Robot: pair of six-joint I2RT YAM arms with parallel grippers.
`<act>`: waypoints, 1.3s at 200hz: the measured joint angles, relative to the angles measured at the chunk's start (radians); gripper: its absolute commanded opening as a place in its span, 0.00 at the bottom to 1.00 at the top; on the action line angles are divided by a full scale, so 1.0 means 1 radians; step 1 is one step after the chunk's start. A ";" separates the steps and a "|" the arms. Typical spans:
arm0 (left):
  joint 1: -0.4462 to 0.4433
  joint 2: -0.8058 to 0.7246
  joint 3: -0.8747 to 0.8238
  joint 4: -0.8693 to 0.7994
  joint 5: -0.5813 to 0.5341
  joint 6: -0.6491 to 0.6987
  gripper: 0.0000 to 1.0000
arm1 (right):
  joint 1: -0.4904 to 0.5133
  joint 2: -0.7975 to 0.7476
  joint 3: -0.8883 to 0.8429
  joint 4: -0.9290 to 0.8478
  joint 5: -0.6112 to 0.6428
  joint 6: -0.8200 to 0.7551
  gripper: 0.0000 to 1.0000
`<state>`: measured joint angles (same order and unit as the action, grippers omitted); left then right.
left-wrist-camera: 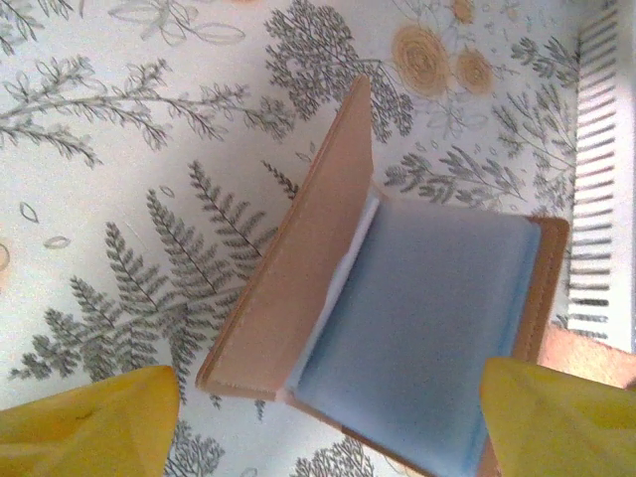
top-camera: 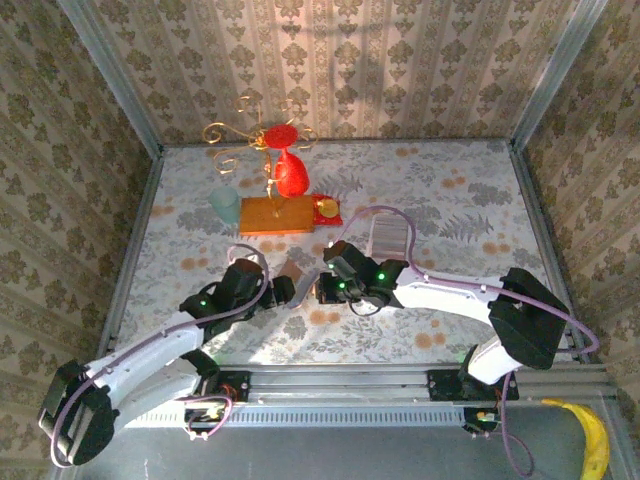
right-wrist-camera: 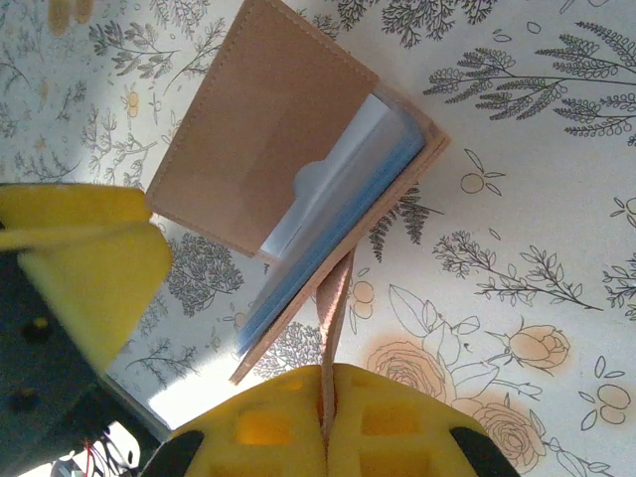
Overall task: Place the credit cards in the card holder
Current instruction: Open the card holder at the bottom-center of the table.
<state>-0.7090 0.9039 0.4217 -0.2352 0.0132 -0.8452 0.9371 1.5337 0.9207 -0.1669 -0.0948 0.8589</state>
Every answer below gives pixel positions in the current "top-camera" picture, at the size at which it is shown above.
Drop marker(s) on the tan leather card holder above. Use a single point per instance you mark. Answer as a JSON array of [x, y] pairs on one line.
[[292, 271]]

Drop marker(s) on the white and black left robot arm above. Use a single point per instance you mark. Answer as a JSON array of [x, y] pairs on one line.
[[150, 360]]

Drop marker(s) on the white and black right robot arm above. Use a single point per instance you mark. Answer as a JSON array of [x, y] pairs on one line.
[[450, 297]]

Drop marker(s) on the white plastic lattice basket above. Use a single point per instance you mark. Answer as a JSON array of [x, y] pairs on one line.
[[372, 235]]

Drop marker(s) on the red fabric pad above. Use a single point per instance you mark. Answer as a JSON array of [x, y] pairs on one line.
[[320, 220]]

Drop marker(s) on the teal frosted cup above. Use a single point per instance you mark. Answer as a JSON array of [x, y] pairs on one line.
[[225, 205]]

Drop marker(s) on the small black controller board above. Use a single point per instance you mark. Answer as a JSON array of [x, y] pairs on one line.
[[205, 417], [482, 420]]

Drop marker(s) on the red wine glass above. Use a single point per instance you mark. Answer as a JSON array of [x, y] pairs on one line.
[[291, 175]]

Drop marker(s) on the grey metal plate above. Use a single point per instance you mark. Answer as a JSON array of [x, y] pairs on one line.
[[350, 455]]

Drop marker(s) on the yellow banana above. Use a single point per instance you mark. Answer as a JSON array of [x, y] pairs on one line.
[[590, 435]]

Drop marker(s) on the aluminium mounting rail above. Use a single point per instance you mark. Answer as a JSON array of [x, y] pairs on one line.
[[340, 382]]

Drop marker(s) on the aluminium table edge rail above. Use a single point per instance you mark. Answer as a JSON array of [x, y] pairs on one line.
[[131, 250], [540, 225]]

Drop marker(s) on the aluminium frame post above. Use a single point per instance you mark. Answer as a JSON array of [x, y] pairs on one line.
[[119, 85], [555, 75]]

